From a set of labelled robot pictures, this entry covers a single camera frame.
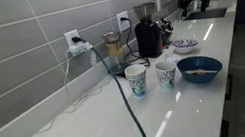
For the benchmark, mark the pale yellow food piece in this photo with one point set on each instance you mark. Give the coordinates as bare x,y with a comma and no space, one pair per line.
201,71

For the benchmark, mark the chrome kettle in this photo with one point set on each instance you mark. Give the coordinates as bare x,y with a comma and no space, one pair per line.
166,27

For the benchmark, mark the patterned paper cup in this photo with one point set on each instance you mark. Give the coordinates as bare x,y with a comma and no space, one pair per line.
166,75
136,79

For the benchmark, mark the white wall outlet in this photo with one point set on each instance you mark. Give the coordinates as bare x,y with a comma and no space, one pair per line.
125,25
158,4
69,34

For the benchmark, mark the glass pour-over carafe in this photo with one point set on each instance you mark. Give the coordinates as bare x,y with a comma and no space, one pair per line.
115,47

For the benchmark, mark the black coffee scale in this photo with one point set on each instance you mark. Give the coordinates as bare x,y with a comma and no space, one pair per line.
120,69

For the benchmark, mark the blue bowl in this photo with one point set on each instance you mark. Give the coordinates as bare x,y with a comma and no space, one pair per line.
203,78

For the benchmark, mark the small patterned bowl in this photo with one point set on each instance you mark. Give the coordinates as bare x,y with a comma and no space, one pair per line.
185,46

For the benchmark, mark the white plug adapter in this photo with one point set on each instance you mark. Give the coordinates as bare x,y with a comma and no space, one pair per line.
78,49

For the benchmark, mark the steel sink basin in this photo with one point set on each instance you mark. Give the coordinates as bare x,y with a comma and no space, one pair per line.
207,14

